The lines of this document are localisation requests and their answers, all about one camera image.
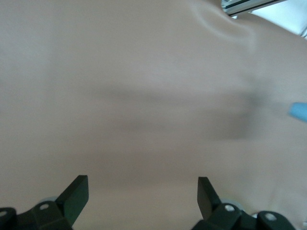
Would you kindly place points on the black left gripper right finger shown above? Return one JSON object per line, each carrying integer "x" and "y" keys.
{"x": 206, "y": 198}

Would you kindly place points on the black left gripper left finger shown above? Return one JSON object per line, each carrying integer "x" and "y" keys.
{"x": 74, "y": 198}

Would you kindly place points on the blue plastic cup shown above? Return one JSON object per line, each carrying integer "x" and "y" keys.
{"x": 299, "y": 111}

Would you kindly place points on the brown table mat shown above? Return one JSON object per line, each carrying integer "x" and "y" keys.
{"x": 144, "y": 95}

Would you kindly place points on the aluminium camera mount post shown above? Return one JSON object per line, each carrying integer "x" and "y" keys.
{"x": 239, "y": 7}

